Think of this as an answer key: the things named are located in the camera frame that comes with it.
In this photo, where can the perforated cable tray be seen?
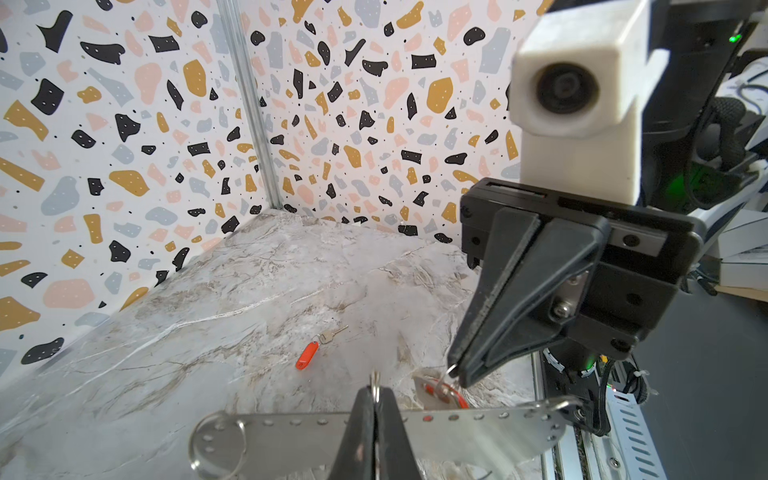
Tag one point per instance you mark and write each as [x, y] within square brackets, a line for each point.
[631, 440]

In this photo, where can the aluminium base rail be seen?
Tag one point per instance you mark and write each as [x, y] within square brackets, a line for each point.
[579, 454]

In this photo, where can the metal keyring plate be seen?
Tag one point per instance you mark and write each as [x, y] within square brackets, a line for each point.
[269, 446]

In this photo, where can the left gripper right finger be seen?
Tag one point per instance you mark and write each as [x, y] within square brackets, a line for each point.
[396, 459]

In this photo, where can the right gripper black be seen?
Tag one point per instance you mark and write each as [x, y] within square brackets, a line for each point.
[561, 266]

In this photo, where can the red key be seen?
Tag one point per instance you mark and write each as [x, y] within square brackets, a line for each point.
[323, 338]
[434, 390]

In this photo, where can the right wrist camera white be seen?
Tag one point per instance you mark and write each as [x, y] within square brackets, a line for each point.
[580, 82]

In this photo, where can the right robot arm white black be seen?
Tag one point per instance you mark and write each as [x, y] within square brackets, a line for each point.
[694, 160]

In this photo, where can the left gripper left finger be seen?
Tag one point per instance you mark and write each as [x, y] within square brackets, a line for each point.
[355, 458]

